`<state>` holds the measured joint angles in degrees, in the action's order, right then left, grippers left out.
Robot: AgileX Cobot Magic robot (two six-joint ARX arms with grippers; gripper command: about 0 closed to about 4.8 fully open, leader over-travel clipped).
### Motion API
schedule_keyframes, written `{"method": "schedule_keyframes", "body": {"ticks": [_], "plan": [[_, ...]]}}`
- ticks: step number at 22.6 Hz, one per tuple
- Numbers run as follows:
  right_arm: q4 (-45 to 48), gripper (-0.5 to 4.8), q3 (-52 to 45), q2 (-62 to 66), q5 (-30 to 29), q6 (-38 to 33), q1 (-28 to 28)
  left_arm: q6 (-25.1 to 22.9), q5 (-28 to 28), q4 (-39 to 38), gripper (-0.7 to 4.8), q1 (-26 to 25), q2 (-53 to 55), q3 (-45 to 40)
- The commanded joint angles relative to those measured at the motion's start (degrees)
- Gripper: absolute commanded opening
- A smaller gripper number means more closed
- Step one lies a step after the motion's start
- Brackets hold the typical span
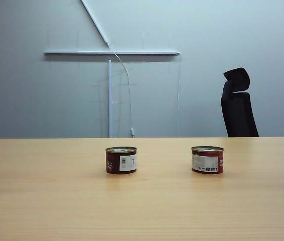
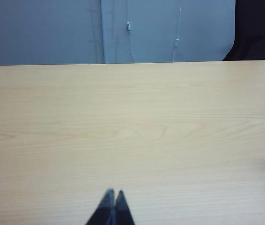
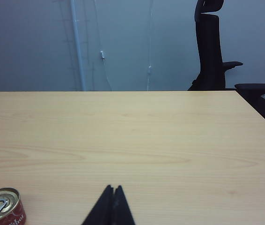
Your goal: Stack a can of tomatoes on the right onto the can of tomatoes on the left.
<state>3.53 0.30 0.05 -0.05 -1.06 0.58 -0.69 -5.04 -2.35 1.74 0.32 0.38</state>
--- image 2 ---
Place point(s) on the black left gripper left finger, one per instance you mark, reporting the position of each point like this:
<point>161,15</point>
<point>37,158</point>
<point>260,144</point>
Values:
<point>103,211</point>

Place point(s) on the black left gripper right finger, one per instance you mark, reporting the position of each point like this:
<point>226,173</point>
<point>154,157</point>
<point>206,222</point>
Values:
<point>122,211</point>

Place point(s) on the black mesh office chair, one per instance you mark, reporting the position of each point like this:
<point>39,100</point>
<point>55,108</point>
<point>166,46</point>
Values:
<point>256,23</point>

